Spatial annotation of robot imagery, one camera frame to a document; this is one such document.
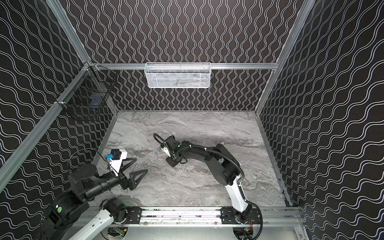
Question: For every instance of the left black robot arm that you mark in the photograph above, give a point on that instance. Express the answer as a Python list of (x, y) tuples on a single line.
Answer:
[(85, 185)]

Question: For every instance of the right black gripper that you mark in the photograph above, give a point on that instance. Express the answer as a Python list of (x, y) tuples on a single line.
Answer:
[(172, 162)]

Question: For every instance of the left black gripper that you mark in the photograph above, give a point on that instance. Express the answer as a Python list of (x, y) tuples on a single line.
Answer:
[(124, 179)]

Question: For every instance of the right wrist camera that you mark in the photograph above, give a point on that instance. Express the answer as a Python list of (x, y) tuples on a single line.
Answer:
[(166, 150)]

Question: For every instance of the white wire mesh basket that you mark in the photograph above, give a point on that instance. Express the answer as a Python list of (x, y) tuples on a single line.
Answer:
[(177, 75)]

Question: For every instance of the black wire mesh basket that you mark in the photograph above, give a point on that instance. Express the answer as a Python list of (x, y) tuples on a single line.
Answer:
[(91, 98)]

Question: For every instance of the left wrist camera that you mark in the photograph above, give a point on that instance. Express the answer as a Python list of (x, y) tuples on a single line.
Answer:
[(115, 159)]

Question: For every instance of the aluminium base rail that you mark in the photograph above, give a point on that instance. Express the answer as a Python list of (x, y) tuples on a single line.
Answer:
[(206, 217)]

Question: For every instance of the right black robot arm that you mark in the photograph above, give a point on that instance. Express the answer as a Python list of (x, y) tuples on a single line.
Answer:
[(223, 166)]

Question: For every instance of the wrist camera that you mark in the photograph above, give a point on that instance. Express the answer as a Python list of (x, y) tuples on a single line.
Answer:
[(166, 150), (115, 159)]

